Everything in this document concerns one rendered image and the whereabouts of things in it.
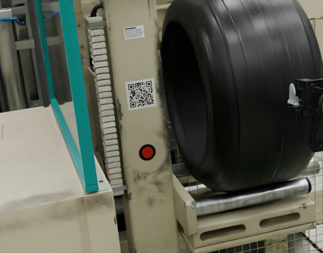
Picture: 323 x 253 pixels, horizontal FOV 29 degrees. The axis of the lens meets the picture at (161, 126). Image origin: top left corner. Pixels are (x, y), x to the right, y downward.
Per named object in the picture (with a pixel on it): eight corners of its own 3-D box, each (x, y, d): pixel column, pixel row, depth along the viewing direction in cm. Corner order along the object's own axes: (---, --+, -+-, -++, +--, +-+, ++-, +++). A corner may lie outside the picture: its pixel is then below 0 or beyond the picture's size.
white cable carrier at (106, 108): (112, 196, 168) (88, 18, 154) (108, 189, 173) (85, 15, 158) (128, 193, 169) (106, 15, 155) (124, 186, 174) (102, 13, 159)
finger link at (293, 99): (289, 80, 149) (308, 84, 141) (291, 105, 150) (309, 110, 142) (277, 82, 149) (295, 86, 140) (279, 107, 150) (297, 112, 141)
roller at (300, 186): (187, 197, 168) (186, 207, 171) (192, 211, 165) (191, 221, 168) (306, 173, 175) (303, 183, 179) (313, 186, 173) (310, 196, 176)
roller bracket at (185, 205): (188, 237, 163) (185, 203, 161) (151, 182, 200) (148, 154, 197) (200, 234, 164) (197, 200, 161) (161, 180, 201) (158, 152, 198)
